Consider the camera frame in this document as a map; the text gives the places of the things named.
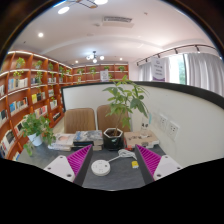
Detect tall plant in black pot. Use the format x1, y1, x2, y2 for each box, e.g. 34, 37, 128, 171
102, 74, 150, 151

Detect white standing sign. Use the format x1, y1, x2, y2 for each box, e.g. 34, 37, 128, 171
150, 57, 167, 83

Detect round white power strip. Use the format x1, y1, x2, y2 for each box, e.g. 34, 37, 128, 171
90, 159, 112, 177

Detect white thin book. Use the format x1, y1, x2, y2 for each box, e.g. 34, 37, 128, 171
53, 133, 76, 147

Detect leafy plant in white pot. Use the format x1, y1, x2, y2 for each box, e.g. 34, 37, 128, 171
20, 112, 57, 158

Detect ceiling air vent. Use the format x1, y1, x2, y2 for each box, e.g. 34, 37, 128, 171
101, 15, 134, 28

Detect clear drink bottle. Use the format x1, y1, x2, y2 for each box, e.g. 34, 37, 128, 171
139, 116, 150, 133

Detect white power strip cable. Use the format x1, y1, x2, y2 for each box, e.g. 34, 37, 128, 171
107, 148, 138, 164

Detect black track light rail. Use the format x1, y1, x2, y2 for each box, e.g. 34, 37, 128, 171
135, 43, 219, 67

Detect black ceiling chandelier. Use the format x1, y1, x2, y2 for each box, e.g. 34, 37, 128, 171
85, 50, 106, 64

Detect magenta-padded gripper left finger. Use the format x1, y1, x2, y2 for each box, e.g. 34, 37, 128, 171
43, 144, 94, 186

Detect small white shelf sign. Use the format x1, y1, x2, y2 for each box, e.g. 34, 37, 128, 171
99, 69, 110, 83

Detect white curtain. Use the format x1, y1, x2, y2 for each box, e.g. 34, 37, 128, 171
138, 53, 224, 98

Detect orange wooden bookshelf unit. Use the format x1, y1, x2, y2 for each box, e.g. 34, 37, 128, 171
0, 49, 130, 161

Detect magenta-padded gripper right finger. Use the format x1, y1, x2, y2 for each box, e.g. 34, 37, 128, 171
134, 144, 184, 186

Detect white thick book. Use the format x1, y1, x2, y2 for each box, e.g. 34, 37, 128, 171
47, 143, 73, 152

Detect recessed ceiling lights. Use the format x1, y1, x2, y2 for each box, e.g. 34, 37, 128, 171
34, 0, 109, 38

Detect white wall outlet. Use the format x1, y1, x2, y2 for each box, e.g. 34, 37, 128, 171
166, 120, 180, 141
158, 114, 169, 132

